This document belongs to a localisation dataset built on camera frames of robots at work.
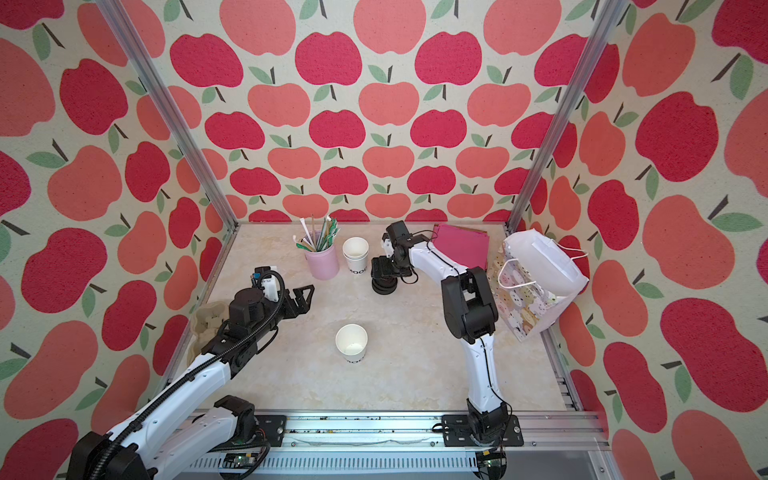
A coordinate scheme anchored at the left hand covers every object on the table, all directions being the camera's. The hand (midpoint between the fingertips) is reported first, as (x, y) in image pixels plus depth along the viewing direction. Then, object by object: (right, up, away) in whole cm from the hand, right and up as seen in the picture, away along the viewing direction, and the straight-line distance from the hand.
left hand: (307, 291), depth 81 cm
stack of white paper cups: (+12, +11, +20) cm, 26 cm away
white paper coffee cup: (+12, -15, +4) cm, 20 cm away
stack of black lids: (+21, -1, +20) cm, 29 cm away
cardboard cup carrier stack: (-33, -10, +9) cm, 35 cm away
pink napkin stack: (+52, +12, +30) cm, 61 cm away
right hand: (+23, +4, +19) cm, 30 cm away
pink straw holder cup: (0, +6, +21) cm, 22 cm away
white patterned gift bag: (+59, +4, -8) cm, 59 cm away
